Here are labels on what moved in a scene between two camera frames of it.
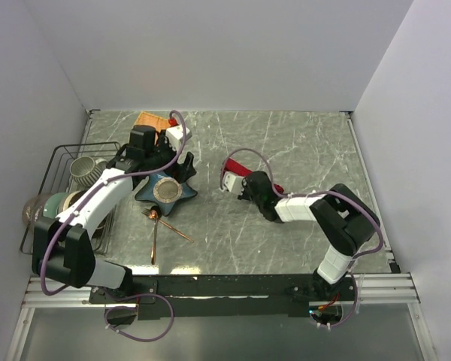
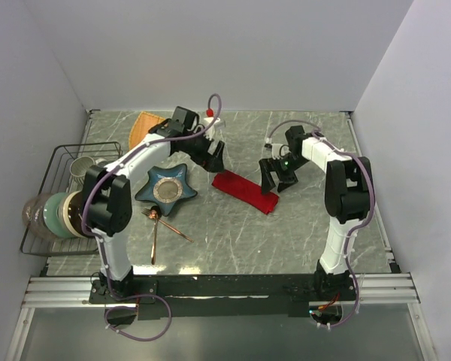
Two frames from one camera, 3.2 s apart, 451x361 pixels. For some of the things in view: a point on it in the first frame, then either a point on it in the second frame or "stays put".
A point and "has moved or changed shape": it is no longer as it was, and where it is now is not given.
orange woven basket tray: (146, 118) stays put
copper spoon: (153, 214) stays put
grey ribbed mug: (85, 171) stays put
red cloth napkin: (238, 169) has moved or changed shape
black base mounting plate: (171, 297) stays put
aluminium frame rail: (398, 288) stays put
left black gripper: (182, 173) → (212, 162)
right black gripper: (243, 195) → (267, 165)
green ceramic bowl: (53, 205) stays put
